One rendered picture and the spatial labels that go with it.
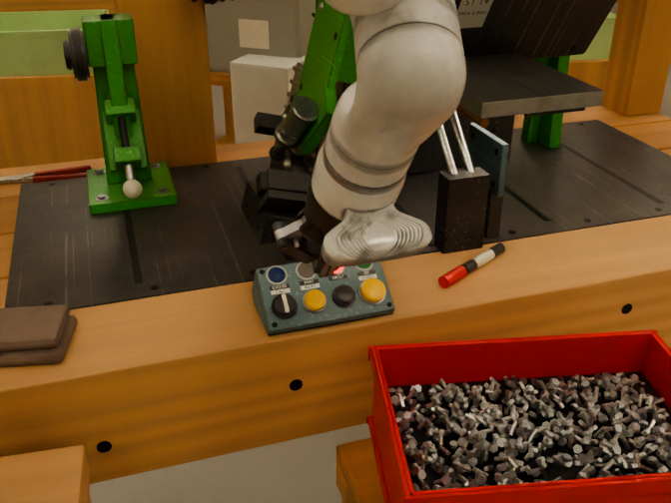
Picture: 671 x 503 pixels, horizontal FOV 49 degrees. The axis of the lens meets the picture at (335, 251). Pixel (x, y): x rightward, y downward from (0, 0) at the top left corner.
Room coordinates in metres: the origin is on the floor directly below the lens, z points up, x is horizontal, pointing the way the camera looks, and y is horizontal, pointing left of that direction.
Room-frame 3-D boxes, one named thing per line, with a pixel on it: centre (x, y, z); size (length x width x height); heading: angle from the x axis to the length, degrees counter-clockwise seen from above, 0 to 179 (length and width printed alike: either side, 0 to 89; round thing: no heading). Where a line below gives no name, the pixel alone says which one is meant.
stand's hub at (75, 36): (1.08, 0.37, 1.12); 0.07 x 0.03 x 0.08; 18
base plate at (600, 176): (1.09, -0.07, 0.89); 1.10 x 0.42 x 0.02; 108
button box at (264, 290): (0.75, 0.02, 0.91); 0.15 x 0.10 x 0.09; 108
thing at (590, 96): (1.02, -0.18, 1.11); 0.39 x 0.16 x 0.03; 18
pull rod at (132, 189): (1.01, 0.30, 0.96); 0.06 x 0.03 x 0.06; 18
